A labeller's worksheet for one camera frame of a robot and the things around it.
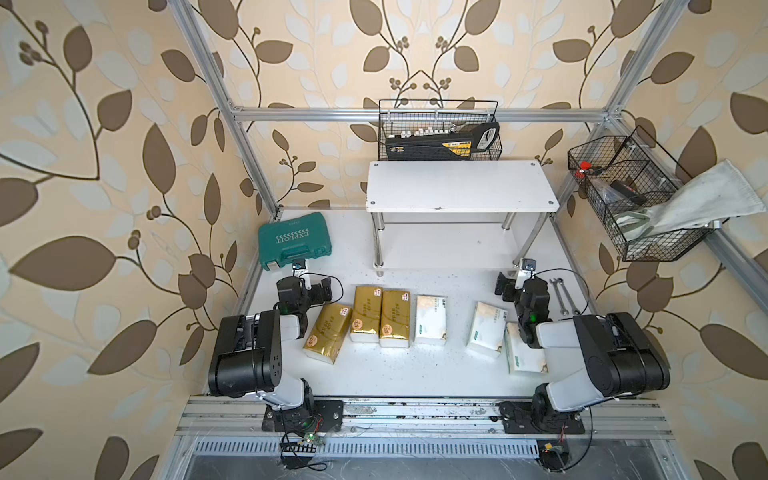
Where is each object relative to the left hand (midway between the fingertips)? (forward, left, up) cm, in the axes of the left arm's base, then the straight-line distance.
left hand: (315, 276), depth 94 cm
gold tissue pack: (-19, -7, 0) cm, 20 cm away
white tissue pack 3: (-25, -59, 0) cm, 64 cm away
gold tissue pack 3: (-15, -26, +1) cm, 30 cm away
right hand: (0, -65, +2) cm, 65 cm away
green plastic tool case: (+16, +11, -1) cm, 19 cm away
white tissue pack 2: (-16, -53, -1) cm, 55 cm away
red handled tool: (+18, -80, +30) cm, 87 cm away
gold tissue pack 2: (-13, -17, +2) cm, 22 cm away
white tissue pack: (-13, -36, -2) cm, 39 cm away
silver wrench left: (-8, -79, -5) cm, 79 cm away
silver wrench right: (-9, -82, -4) cm, 83 cm away
